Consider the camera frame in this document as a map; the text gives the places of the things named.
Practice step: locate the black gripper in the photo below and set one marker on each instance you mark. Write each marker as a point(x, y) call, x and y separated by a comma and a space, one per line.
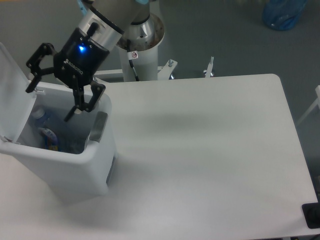
point(74, 65)

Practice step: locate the clear plastic water bottle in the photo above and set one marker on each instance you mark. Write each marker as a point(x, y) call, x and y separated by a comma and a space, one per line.
point(53, 128)

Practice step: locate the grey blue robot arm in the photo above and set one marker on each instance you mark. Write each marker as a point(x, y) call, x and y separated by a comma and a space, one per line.
point(112, 17)

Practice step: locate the white trash can lid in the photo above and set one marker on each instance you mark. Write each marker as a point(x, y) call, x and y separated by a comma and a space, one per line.
point(16, 104)

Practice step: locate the white trash can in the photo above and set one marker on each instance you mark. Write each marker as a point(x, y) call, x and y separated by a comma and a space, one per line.
point(76, 155)

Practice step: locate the blue yellow snack wrapper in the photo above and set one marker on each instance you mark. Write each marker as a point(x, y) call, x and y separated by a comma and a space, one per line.
point(52, 146)

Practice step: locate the blue plastic bag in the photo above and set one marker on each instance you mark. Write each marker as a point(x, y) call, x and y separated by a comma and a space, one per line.
point(282, 15)

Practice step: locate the black device at table edge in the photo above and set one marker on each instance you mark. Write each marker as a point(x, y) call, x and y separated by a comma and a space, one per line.
point(311, 213)

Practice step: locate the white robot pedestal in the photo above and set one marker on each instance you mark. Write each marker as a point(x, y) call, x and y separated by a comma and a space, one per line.
point(138, 47)

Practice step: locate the white pedestal base frame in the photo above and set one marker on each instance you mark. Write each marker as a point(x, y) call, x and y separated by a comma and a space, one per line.
point(117, 75)

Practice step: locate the white frame at right edge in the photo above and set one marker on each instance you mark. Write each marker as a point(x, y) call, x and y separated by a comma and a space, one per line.
point(315, 104)

